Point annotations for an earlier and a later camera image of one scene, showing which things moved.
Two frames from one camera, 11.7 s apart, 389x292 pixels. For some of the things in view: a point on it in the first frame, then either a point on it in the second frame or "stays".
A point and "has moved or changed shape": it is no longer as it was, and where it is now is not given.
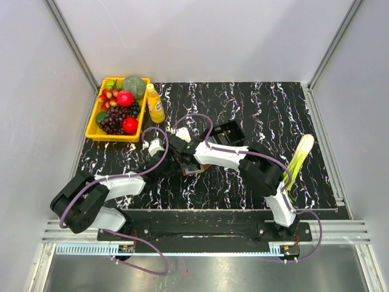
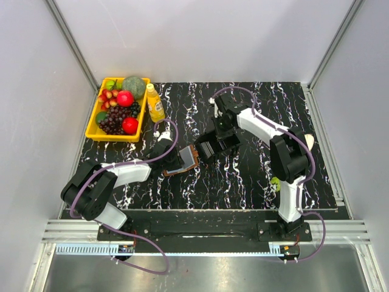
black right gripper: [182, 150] → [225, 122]
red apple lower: [129, 125] stays
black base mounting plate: [203, 228] stays
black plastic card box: [226, 134] has moved or changed shape
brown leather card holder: [185, 173] has moved or changed shape
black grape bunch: [135, 109] stays
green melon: [136, 84] stays
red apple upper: [125, 98] stays
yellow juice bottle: [157, 111] stays
